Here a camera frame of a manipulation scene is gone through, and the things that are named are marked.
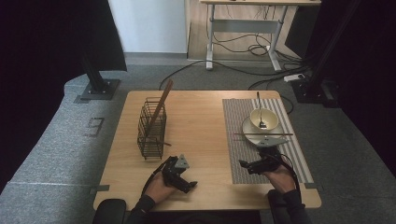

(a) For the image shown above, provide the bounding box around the cream bowl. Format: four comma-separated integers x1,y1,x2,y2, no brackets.
249,107,279,133

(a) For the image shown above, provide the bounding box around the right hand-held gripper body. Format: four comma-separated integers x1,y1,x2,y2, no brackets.
248,134,290,175

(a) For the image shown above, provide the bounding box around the person's right hand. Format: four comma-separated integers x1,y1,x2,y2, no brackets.
264,164,297,194

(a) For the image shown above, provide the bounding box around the white desk with metal legs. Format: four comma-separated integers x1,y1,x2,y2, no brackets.
199,0,322,72

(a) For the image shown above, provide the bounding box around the long black floor cable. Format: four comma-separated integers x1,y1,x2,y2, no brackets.
158,59,312,91

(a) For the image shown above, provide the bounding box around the left hand-held gripper cable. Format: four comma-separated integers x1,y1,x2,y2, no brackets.
141,159,171,195

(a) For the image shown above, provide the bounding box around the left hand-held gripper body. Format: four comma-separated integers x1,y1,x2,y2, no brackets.
161,153,191,189

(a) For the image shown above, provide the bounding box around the bundle of black cables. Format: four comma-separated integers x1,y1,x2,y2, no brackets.
213,4,283,58

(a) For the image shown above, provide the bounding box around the grey tape floor mark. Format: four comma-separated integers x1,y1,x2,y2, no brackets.
83,117,106,138

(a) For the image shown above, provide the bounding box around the black chair armrest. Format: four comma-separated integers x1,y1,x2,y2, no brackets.
267,189,289,224
92,199,127,224

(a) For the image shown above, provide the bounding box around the white saucer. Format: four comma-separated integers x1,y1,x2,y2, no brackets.
242,115,285,147

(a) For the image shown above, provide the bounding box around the grey striped placemat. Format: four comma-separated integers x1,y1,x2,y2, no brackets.
221,98,316,185

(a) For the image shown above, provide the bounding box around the white power strip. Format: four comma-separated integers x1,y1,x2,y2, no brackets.
283,73,306,83

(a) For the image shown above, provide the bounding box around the black curtain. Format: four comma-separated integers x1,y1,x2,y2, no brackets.
0,0,128,194
284,0,396,178

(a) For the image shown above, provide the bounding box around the person's left hand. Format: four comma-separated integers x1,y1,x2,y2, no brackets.
145,172,176,204

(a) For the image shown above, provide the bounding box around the flat wooden spatula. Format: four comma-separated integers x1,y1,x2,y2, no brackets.
145,78,175,138

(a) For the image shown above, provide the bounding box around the black wire basket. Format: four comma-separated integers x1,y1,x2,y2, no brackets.
136,96,168,161

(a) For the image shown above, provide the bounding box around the black metal stand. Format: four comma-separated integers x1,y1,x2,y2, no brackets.
78,43,121,101
290,0,362,108

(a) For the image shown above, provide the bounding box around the grey tape strip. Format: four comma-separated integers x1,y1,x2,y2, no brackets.
89,184,111,196
304,182,325,191

